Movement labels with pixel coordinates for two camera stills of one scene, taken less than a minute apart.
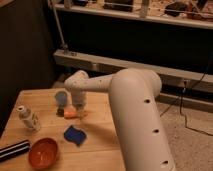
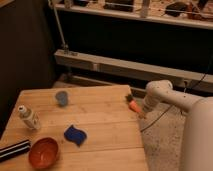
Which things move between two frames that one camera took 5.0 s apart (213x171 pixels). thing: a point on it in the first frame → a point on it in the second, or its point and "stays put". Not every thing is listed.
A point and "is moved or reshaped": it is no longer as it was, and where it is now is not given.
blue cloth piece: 75,135 stays put
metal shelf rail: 138,16 stays put
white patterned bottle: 29,119 stays put
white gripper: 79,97 → 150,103
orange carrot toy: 79,114 is moved or reshaped
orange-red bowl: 43,153 stays put
